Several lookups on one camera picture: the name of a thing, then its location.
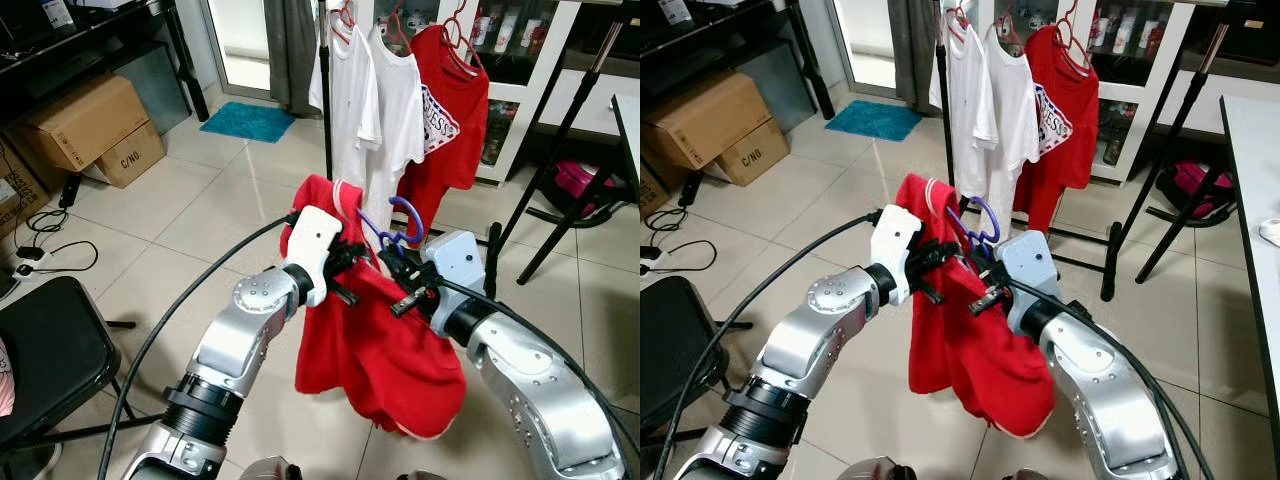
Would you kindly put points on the grey panel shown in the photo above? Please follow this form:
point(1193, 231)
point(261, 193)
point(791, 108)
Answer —
point(785, 85)
point(150, 85)

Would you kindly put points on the red printed t-shirt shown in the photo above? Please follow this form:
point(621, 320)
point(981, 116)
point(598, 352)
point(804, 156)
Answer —
point(1075, 110)
point(470, 100)

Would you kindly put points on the white glass door frame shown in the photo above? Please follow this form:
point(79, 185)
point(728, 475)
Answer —
point(865, 40)
point(240, 40)

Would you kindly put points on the robot leg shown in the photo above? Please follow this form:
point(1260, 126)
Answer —
point(870, 468)
point(1030, 475)
point(270, 468)
point(420, 475)

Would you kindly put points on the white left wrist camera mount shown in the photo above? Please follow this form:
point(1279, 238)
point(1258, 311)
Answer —
point(315, 240)
point(895, 240)

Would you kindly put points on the small white object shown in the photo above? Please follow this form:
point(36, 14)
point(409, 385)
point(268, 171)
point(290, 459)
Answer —
point(1272, 232)

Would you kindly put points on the black clothes rack chrome bar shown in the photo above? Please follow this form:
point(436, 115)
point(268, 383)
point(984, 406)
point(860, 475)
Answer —
point(327, 100)
point(946, 100)

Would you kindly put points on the plain red shirt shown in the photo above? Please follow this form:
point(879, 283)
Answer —
point(980, 360)
point(370, 350)

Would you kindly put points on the black power adapter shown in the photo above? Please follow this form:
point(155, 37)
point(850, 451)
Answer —
point(692, 188)
point(70, 190)

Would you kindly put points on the black folding chair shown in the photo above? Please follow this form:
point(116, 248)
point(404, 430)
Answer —
point(680, 340)
point(50, 350)

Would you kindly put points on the printed brown cardboard box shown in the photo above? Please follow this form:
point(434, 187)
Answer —
point(652, 190)
point(18, 190)

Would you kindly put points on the large brown cardboard box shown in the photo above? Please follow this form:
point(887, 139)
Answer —
point(85, 115)
point(705, 115)

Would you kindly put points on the white power strip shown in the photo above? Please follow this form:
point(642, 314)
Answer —
point(30, 262)
point(650, 258)

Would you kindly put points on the white glass door cabinet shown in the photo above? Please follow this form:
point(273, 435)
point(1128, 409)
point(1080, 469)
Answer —
point(530, 70)
point(1150, 80)

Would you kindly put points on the black desk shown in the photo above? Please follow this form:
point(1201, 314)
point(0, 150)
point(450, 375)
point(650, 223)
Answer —
point(80, 40)
point(720, 35)

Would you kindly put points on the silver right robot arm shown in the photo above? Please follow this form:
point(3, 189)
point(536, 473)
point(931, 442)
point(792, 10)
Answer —
point(1100, 400)
point(540, 400)

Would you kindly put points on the blue floor mat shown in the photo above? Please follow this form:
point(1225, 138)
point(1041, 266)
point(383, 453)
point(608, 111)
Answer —
point(248, 122)
point(873, 120)

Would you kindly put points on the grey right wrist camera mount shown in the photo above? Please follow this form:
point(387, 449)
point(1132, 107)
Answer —
point(458, 262)
point(1030, 270)

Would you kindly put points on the pink and black bag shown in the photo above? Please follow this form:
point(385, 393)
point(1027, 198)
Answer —
point(575, 180)
point(1190, 180)

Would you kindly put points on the robot right leg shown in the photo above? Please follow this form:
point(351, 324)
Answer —
point(1030, 475)
point(420, 475)

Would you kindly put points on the small brown cardboard box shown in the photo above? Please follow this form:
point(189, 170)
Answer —
point(755, 152)
point(135, 155)

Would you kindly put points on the robot left leg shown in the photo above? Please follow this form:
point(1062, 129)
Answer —
point(270, 468)
point(870, 468)

